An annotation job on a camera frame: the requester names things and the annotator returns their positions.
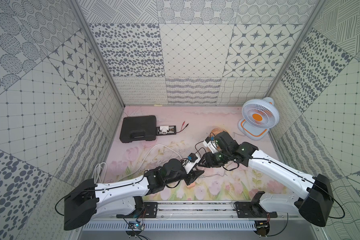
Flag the white power strip cable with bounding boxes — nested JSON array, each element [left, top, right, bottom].
[[92, 143, 184, 184]]

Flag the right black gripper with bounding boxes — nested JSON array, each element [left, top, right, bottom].
[[197, 149, 232, 168]]

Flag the black plastic tool case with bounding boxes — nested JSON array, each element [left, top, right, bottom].
[[120, 115, 157, 143]]

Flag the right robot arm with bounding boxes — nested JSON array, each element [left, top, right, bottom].
[[196, 132, 335, 227]]

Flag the black tray with white adapter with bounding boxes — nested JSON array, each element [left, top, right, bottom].
[[156, 126, 177, 136]]

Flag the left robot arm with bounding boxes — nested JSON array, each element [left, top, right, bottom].
[[62, 159, 204, 231]]

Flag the right circuit board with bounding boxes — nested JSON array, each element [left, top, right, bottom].
[[254, 221, 270, 237]]

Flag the red and black test leads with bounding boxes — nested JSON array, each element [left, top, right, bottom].
[[177, 122, 189, 134]]

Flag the left green circuit board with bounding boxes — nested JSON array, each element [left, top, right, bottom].
[[127, 221, 145, 235]]

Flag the aluminium mounting rail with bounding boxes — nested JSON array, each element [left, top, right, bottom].
[[89, 199, 303, 220]]

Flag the small orange desk fan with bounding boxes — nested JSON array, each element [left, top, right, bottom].
[[209, 128, 229, 137]]

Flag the white slotted cable duct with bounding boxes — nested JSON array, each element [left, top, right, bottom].
[[83, 220, 256, 231]]

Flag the white and orange fan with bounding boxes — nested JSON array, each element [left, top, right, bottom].
[[238, 97, 280, 141]]

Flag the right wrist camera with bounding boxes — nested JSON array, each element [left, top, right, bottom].
[[203, 137, 219, 154]]

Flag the black USB cable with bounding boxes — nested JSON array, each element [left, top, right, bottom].
[[179, 139, 212, 163]]

